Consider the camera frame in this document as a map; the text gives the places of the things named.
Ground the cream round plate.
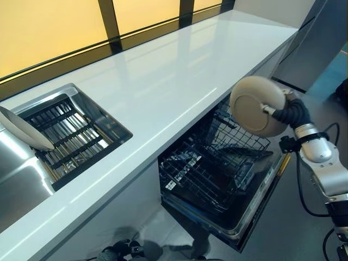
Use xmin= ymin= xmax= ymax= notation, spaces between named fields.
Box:
xmin=0 ymin=105 xmax=55 ymax=152
xmin=229 ymin=76 xmax=288 ymax=137

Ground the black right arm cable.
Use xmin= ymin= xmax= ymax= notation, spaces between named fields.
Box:
xmin=295 ymin=122 xmax=342 ymax=261

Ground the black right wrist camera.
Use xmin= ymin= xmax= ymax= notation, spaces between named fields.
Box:
xmin=279 ymin=135 xmax=301 ymax=154

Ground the dark wire upper dishwasher rack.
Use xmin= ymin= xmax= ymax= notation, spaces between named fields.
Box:
xmin=200 ymin=100 xmax=272 ymax=164

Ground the black steel-rod drying rack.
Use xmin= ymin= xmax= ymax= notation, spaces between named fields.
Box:
xmin=17 ymin=93 xmax=121 ymax=191

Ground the grey tall cabinet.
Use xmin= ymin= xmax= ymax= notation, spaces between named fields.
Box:
xmin=271 ymin=0 xmax=348 ymax=94

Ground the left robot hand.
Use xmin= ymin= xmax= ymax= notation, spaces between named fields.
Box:
xmin=96 ymin=238 xmax=142 ymax=261

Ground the dark wire lower dishwasher rack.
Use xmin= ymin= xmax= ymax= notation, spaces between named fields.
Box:
xmin=158 ymin=143 xmax=256 ymax=210

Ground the dark wire dishwasher rack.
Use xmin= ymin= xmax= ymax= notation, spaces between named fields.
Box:
xmin=200 ymin=100 xmax=272 ymax=164
xmin=158 ymin=143 xmax=256 ymax=210

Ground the stainless steel sink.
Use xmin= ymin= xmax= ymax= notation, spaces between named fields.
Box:
xmin=0 ymin=82 xmax=134 ymax=208

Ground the open built-in dishwasher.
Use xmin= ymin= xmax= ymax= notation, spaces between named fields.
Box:
xmin=157 ymin=94 xmax=289 ymax=251

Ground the dark window frame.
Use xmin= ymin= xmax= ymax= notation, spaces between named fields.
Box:
xmin=0 ymin=0 xmax=235 ymax=102

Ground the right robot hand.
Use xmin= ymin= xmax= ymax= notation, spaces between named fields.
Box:
xmin=262 ymin=90 xmax=312 ymax=129

